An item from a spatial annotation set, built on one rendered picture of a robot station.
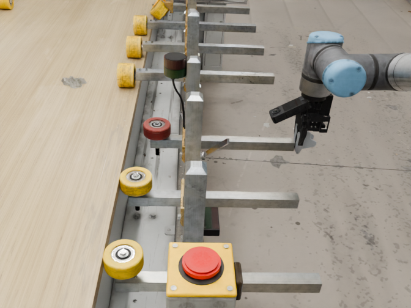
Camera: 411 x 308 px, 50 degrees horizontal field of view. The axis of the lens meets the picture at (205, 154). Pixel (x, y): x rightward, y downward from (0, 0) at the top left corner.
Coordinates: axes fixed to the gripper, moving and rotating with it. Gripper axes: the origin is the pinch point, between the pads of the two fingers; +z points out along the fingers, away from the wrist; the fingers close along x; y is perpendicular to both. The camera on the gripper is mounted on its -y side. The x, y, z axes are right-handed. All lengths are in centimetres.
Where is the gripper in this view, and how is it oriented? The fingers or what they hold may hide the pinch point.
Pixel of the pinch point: (295, 149)
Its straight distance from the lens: 138.3
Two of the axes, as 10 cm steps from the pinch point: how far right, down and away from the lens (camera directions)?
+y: 10.0, 0.2, 0.5
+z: -0.5, 8.2, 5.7
